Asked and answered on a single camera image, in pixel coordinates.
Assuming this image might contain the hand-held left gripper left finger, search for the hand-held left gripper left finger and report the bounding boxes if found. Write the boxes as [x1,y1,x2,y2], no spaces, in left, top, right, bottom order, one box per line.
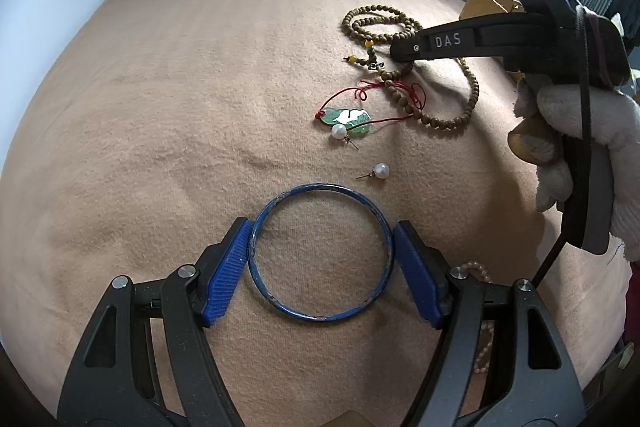
[56,217,251,427]

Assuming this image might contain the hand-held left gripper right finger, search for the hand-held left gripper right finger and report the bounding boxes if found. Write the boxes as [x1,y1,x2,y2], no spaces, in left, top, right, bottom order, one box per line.
[392,221,587,427]

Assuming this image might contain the pale bead bracelet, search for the pale bead bracelet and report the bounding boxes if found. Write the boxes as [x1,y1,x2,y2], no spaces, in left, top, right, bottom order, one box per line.
[457,261,496,375]

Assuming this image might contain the brown wooden bead necklace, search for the brown wooden bead necklace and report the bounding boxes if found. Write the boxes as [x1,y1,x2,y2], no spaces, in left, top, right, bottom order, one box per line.
[341,6,481,134]

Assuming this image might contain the pearl stud earring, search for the pearl stud earring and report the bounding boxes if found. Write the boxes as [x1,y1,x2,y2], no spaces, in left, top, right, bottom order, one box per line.
[356,162,391,180]
[331,123,361,151]

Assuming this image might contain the blue bangle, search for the blue bangle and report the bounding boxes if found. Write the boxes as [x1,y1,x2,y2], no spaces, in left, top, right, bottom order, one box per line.
[248,183,395,323]

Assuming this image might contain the green jade pendant red cord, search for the green jade pendant red cord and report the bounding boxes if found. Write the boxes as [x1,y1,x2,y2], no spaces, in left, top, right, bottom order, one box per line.
[317,79,428,140]

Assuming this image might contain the person's right hand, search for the person's right hand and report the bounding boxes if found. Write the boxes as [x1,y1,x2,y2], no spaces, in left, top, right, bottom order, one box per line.
[507,77,640,248]

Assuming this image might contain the person's left hand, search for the person's left hand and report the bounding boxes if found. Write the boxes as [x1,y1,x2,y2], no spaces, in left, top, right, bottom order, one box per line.
[327,412,372,427]

